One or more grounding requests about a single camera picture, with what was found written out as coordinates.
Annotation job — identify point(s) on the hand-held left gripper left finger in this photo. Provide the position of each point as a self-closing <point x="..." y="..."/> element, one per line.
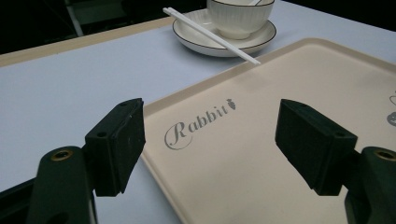
<point x="115" y="146"/>

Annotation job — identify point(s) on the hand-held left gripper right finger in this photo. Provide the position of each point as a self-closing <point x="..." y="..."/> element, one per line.
<point x="314" y="149"/>

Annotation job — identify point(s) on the beige plastic tray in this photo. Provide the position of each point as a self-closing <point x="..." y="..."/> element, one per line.
<point x="249" y="149"/>

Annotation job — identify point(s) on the white plate with dark rim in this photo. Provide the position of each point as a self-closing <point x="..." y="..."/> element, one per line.
<point x="193" y="35"/>

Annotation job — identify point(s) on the white chopstick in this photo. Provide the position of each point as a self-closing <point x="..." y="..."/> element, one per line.
<point x="205" y="30"/>
<point x="199" y="30"/>

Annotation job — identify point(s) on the white ribbed bowl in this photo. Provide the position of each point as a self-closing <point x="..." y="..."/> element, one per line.
<point x="239" y="18"/>

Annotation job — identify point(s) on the white ceramic spoon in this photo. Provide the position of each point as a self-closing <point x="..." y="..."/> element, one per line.
<point x="255" y="2"/>

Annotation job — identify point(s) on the pale blue table mat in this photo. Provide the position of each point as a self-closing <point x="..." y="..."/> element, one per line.
<point x="77" y="93"/>

